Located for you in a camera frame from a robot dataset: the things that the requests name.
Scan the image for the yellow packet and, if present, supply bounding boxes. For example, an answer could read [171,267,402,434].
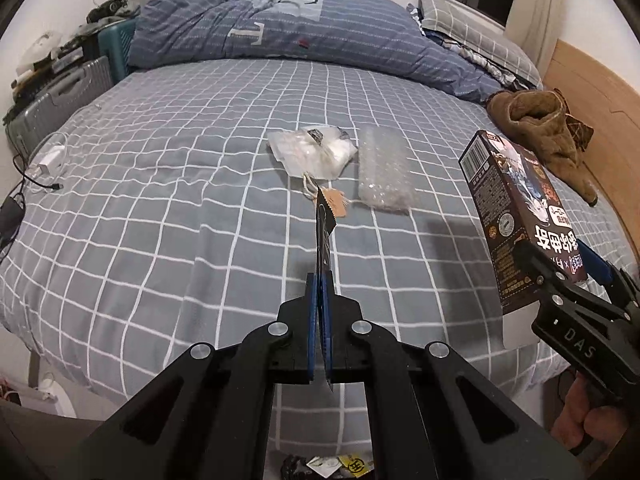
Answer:
[338,454,372,477]

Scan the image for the grey checked pillow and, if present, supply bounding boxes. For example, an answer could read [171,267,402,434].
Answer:
[417,0,544,89]

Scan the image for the teal plastic crate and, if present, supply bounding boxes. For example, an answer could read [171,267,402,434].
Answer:
[97,20,139,84]

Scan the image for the brown paper tag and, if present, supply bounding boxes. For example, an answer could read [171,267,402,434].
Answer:
[300,172,349,220]

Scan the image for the clear bubble wrap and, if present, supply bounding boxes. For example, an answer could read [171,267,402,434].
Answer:
[357,125,417,214]

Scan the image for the grey suitcase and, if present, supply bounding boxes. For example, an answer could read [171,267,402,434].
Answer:
[5,56,114,159]

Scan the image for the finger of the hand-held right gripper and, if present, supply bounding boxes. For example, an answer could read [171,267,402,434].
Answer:
[579,241,640,308]
[521,240,571,308]

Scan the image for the person's right hand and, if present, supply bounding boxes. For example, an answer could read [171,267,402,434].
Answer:
[552,375,632,459]

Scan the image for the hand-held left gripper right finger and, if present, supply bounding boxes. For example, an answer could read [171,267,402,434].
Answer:
[320,272,583,480]

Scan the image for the blue striped duvet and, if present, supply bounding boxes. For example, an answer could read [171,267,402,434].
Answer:
[127,0,506,107]

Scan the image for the black cable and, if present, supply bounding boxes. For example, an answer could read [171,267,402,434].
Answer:
[0,154,63,263]

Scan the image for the dark printed carton box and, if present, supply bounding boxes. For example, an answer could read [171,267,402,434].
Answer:
[458,130,594,350]

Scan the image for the black sachet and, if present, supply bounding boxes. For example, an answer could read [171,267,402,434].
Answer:
[315,185,337,394]

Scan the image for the white charger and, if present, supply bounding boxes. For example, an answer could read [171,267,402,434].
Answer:
[30,145,67,179]

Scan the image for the wooden headboard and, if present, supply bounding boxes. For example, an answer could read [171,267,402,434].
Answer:
[542,40,640,251]

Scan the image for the brown fleece garment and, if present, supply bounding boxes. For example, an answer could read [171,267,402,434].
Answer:
[486,87,599,207]

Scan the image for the white plastic bag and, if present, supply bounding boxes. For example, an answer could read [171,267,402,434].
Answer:
[267,124,360,182]

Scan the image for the white charger cable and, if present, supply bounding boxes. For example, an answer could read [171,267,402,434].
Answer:
[19,131,69,192]

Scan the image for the grey checked bed sheet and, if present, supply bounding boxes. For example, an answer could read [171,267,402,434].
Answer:
[0,55,633,402]

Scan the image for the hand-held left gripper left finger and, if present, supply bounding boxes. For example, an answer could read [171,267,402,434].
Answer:
[65,272,318,480]

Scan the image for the black power adapter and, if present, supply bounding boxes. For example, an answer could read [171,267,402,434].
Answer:
[0,194,27,232]

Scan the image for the white square packet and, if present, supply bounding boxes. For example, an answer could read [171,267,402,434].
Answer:
[306,456,342,477]

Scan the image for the dark bag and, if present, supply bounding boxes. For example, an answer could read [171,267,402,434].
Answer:
[86,0,142,27]

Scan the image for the beige curtain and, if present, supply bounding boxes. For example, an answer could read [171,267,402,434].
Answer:
[502,0,569,69]

